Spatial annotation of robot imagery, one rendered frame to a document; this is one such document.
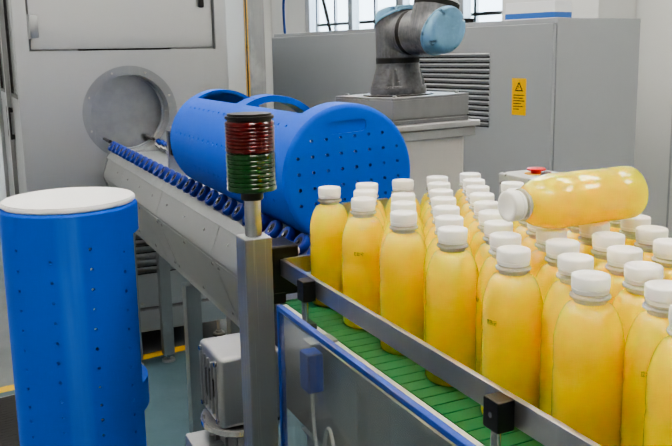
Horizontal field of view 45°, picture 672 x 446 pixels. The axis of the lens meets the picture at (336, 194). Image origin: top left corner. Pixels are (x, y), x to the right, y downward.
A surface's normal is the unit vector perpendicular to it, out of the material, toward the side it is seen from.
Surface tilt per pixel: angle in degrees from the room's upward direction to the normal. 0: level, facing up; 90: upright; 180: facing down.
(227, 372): 90
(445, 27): 97
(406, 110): 90
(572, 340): 80
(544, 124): 90
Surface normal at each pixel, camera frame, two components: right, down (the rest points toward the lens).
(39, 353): -0.29, 0.17
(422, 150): 0.56, 0.14
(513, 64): -0.83, 0.11
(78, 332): 0.31, 0.16
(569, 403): -0.67, 0.14
